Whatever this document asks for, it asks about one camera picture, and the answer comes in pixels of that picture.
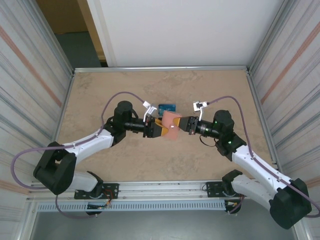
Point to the pink leather card holder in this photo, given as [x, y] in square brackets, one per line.
[170, 120]

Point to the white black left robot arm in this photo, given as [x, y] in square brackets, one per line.
[87, 142]

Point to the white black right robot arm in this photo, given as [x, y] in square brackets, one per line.
[250, 190]

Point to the dark blue credit card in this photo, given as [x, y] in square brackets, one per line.
[167, 107]

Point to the striped translucent side panel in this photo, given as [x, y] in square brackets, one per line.
[295, 100]
[22, 100]

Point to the small green circuit board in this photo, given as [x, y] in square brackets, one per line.
[98, 206]

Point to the brown wooden door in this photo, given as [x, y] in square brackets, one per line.
[62, 15]

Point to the aluminium table side rail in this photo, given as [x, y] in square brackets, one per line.
[70, 85]
[252, 85]

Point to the aluminium frame crossbar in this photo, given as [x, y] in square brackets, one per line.
[160, 68]

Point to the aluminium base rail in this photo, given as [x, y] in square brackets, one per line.
[160, 187]

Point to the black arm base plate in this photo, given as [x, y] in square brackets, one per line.
[112, 191]
[211, 190]

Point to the aluminium corner post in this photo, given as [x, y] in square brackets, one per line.
[269, 37]
[52, 37]

